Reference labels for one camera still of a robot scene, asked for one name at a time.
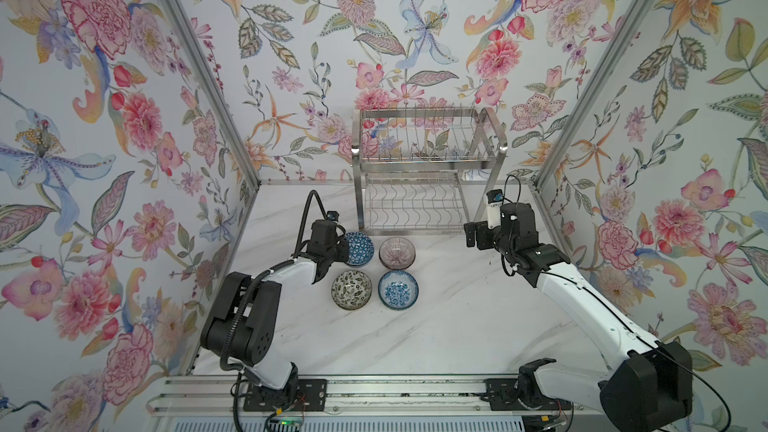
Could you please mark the blue triangle pattern bowl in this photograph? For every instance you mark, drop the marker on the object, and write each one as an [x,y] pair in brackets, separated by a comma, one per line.
[361,249]

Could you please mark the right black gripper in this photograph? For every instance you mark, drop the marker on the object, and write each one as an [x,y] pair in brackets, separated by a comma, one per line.
[482,231]

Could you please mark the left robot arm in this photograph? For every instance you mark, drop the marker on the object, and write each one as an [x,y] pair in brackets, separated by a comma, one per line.
[240,326]

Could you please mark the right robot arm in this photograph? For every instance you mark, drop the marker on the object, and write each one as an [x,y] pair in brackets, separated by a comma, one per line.
[646,385]

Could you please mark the purple striped bowl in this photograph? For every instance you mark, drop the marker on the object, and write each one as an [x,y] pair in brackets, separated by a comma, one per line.
[397,253]

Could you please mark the aluminium corner post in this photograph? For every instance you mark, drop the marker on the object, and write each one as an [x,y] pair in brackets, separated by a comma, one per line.
[618,46]
[183,28]

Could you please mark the left aluminium corner post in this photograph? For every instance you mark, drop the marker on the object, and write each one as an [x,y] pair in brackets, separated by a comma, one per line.
[183,28]

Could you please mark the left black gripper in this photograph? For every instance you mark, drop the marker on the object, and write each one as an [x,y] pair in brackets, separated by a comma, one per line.
[343,249]

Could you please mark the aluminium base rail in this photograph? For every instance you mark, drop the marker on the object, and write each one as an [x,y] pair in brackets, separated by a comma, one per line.
[347,395]

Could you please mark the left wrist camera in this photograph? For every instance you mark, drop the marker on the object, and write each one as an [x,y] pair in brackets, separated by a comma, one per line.
[332,216]

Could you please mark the right aluminium corner post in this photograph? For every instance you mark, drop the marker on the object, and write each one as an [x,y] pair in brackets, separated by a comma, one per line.
[618,46]

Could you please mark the steel two-tier dish rack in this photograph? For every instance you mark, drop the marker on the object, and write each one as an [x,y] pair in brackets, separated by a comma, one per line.
[410,166]

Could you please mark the light blue floral bowl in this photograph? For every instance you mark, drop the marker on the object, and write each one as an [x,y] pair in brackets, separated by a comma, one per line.
[398,290]

